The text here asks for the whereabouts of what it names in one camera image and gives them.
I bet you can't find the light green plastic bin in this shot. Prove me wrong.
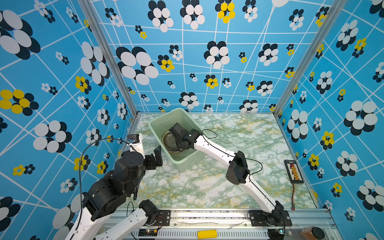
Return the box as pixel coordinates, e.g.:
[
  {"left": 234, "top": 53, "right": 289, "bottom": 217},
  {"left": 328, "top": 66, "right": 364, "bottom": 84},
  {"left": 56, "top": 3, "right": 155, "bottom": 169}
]
[{"left": 149, "top": 108, "right": 206, "bottom": 167}]

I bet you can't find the brown jar black lid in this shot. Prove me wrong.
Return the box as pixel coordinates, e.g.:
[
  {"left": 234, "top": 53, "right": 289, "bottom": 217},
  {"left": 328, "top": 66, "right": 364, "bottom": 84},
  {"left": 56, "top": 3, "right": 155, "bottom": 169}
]
[{"left": 300, "top": 226, "right": 325, "bottom": 240}]

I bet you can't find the beige bowl plate with leaves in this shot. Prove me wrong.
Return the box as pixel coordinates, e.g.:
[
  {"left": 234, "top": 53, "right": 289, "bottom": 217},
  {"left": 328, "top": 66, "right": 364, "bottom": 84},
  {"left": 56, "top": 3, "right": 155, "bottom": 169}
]
[{"left": 162, "top": 129, "right": 189, "bottom": 153}]

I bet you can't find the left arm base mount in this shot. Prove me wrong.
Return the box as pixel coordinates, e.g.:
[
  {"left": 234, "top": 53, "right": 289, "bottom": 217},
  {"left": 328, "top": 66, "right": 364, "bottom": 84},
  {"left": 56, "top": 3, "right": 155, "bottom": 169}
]
[{"left": 149, "top": 210, "right": 171, "bottom": 227}]

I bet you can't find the yellow tag on rail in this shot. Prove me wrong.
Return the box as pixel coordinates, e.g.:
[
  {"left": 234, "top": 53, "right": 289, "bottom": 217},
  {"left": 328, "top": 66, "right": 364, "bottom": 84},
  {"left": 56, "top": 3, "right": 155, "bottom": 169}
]
[{"left": 197, "top": 230, "right": 218, "bottom": 240}]

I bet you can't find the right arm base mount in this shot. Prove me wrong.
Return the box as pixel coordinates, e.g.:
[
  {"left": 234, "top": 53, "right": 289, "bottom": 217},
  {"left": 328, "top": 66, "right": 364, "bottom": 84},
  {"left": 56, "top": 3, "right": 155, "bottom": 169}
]
[{"left": 247, "top": 210, "right": 292, "bottom": 227}]

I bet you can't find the aluminium front rail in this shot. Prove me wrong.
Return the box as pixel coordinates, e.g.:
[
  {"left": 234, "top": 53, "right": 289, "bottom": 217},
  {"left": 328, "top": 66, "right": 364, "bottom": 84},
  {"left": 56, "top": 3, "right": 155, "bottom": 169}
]
[{"left": 125, "top": 209, "right": 342, "bottom": 240}]

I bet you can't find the clear glass plate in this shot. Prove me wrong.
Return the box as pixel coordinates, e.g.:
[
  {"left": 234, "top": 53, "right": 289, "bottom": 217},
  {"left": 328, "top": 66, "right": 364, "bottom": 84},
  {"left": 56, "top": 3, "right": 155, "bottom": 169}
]
[{"left": 162, "top": 131, "right": 182, "bottom": 153}]

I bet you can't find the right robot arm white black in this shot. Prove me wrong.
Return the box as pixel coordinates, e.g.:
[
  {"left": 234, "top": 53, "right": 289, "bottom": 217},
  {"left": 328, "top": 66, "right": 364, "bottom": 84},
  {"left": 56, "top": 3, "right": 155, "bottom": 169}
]
[{"left": 162, "top": 123, "right": 292, "bottom": 227}]

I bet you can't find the black battery charger box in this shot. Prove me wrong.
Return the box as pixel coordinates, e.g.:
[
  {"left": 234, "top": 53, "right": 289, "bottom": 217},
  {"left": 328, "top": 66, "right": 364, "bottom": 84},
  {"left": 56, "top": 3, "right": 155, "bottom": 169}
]
[{"left": 284, "top": 160, "right": 304, "bottom": 184}]

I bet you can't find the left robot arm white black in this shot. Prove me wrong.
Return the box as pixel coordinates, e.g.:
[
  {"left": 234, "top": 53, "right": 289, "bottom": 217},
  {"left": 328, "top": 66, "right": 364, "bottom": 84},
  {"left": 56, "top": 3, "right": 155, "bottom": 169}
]
[{"left": 66, "top": 134, "right": 165, "bottom": 240}]

